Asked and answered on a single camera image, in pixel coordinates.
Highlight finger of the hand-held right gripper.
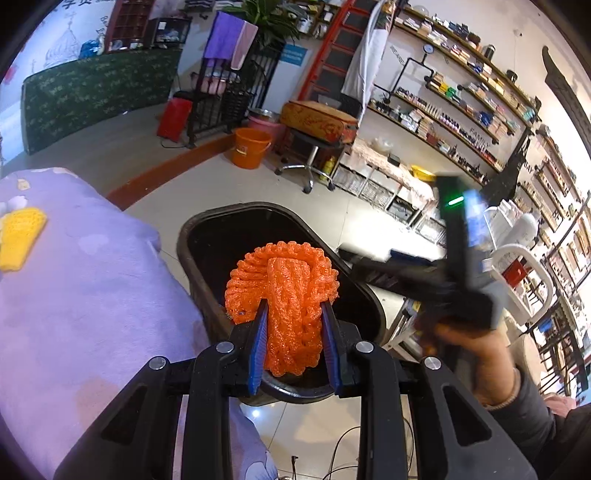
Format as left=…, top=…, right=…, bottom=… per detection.
left=339, top=251, right=440, bottom=299
left=389, top=248, right=447, bottom=274

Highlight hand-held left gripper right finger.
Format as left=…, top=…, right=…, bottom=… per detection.
left=320, top=299, right=539, bottom=480

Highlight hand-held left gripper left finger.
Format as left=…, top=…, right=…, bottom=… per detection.
left=53, top=299, right=271, bottom=480

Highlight orange foam fruit net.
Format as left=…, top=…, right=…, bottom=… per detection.
left=224, top=241, right=341, bottom=378

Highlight black trash bin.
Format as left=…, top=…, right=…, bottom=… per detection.
left=176, top=202, right=387, bottom=408

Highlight yellow foam fruit net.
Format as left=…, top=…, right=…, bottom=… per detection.
left=0, top=207, right=49, bottom=271

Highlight person's right forearm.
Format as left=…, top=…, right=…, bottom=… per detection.
left=484, top=368, right=591, bottom=480

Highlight person's right hand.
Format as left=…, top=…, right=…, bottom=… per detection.
left=431, top=319, right=523, bottom=408

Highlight white metal rack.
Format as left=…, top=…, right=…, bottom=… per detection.
left=479, top=202, right=563, bottom=334

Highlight white bottle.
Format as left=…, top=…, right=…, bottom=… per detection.
left=500, top=213, right=539, bottom=260

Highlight lace covered bench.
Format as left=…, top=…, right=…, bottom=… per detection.
left=331, top=137, right=446, bottom=229

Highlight black swivel stool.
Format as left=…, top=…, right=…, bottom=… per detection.
left=275, top=131, right=345, bottom=194

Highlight orange bucket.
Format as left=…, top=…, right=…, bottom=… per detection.
left=230, top=127, right=273, bottom=171

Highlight pink basin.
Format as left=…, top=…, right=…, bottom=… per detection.
left=247, top=108, right=288, bottom=154

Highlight white hanging coat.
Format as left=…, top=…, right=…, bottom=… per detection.
left=344, top=13, right=394, bottom=110

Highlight red ladder shelf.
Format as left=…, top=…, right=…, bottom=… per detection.
left=299, top=0, right=385, bottom=110

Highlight black metal rack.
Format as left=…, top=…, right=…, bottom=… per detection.
left=187, top=43, right=283, bottom=149

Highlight red bag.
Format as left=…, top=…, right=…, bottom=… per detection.
left=156, top=94, right=194, bottom=142

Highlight pink towel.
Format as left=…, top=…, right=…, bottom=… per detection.
left=230, top=20, right=260, bottom=72

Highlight potted green plant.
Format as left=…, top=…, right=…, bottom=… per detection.
left=225, top=0, right=315, bottom=48

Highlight purple towel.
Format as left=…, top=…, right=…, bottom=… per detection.
left=202, top=11, right=246, bottom=62

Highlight green patterned counter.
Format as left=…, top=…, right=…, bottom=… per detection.
left=20, top=48, right=184, bottom=156

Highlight black display box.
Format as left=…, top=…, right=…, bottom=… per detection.
left=150, top=17, right=192, bottom=50

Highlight red telephone booth cabinet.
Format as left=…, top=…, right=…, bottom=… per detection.
left=106, top=0, right=156, bottom=53

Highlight black floor cable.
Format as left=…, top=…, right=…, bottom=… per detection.
left=290, top=414, right=419, bottom=480

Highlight wall shelves with products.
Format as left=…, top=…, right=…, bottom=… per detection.
left=368, top=0, right=591, bottom=241

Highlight large wall poster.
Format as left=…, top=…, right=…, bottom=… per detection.
left=0, top=0, right=112, bottom=89

